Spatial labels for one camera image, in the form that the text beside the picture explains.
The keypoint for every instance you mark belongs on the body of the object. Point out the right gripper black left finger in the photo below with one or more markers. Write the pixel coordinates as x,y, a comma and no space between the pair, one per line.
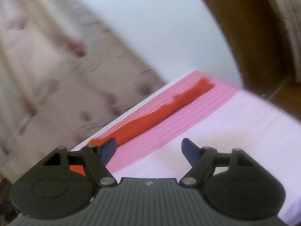
64,182

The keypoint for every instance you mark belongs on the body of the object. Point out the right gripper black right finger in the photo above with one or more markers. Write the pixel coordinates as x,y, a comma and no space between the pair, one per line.
233,184

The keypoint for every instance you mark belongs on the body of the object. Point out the red knit sweater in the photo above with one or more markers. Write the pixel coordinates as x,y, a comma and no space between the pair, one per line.
133,134

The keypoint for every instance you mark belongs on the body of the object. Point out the pink white checkered bedsheet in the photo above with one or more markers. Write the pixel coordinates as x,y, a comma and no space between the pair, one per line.
224,118

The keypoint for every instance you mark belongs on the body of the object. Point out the beige leaf print curtain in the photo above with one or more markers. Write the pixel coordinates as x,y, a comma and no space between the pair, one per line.
64,76

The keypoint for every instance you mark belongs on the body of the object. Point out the brown wooden door frame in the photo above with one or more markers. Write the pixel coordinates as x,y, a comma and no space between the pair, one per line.
260,49

